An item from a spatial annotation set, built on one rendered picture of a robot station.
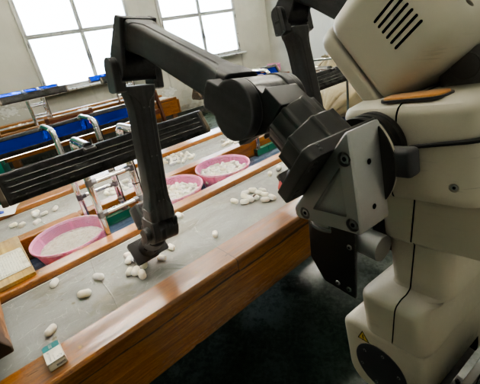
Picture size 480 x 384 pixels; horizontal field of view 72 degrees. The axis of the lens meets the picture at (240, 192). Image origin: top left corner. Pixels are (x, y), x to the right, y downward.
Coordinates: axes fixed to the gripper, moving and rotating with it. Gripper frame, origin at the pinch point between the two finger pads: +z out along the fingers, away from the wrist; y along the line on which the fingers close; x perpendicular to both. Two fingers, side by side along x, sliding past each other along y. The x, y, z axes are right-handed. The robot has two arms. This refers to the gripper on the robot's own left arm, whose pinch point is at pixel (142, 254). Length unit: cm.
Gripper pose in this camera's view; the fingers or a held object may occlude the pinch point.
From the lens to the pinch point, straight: 109.2
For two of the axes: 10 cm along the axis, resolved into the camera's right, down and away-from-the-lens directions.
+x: 5.4, 8.3, -1.3
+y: -7.3, 3.9, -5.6
